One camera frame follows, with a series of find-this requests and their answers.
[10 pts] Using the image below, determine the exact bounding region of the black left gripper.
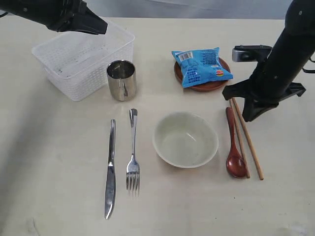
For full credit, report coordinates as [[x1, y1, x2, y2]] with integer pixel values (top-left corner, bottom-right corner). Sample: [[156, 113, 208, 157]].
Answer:
[[36, 0, 108, 35]]

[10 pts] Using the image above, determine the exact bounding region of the wooden chopstick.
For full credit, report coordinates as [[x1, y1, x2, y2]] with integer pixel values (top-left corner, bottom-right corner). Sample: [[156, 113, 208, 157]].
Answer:
[[229, 99, 251, 178], [232, 98, 264, 180]]

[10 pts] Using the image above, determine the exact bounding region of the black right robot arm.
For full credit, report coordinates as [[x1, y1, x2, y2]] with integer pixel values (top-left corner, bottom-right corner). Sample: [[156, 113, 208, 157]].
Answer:
[[222, 0, 315, 122]]

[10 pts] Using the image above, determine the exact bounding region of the white perforated plastic basket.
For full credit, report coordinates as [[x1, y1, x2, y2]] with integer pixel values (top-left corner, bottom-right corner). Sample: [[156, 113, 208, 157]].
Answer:
[[31, 21, 135, 102]]

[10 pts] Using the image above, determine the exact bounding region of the silver metal knife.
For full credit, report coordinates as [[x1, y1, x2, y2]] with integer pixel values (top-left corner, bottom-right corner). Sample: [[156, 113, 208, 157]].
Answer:
[[104, 119, 116, 220]]

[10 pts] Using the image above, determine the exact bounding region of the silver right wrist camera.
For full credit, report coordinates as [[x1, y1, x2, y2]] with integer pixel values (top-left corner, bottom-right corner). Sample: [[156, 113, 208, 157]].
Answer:
[[232, 45, 272, 62]]

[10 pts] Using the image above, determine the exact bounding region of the red-brown wooden spoon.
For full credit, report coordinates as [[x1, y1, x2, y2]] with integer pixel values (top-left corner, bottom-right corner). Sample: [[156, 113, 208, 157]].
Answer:
[[225, 107, 247, 178]]

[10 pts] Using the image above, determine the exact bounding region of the blue snack packet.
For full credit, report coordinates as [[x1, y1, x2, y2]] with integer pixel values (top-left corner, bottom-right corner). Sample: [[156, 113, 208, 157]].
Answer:
[[171, 47, 233, 88]]

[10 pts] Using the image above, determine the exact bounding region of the shiny steel cup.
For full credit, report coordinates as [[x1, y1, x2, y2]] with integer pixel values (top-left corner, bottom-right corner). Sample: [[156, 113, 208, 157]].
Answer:
[[106, 60, 137, 101]]

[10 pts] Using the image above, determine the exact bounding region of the cream ceramic bowl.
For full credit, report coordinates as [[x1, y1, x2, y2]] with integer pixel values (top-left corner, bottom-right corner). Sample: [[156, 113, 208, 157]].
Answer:
[[152, 112, 219, 169]]

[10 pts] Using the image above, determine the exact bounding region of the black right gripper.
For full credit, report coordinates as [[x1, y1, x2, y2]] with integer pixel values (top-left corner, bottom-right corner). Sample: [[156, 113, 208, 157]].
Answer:
[[222, 74, 306, 122]]

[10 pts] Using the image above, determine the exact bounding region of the silver metal spoon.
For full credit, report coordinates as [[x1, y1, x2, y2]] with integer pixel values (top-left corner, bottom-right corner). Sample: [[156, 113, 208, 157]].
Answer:
[[126, 108, 140, 196]]

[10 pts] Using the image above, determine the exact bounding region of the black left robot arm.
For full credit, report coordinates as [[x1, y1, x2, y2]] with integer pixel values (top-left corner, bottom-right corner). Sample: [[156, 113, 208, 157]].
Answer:
[[0, 0, 108, 35]]

